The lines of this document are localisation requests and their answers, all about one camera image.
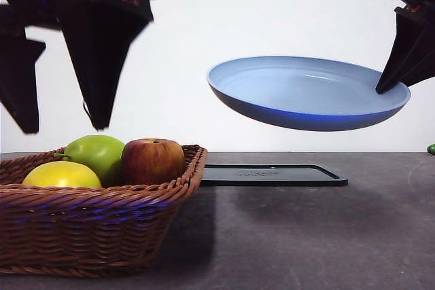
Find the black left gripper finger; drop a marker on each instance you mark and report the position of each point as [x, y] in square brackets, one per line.
[102, 59]
[20, 83]

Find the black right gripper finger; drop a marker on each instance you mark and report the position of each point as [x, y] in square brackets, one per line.
[423, 71]
[408, 49]

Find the yellow lemon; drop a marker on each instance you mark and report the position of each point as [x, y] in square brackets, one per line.
[61, 176]

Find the black flat tray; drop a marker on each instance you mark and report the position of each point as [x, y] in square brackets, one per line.
[272, 176]

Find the brown wicker basket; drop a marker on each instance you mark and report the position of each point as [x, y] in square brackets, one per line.
[85, 229]

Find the red apple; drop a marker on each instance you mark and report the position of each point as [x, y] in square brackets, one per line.
[153, 162]

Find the green vegetable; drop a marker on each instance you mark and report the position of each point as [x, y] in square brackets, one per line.
[432, 149]

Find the blue plate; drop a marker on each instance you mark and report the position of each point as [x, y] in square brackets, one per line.
[299, 93]

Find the green pear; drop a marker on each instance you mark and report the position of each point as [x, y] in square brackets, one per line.
[96, 154]

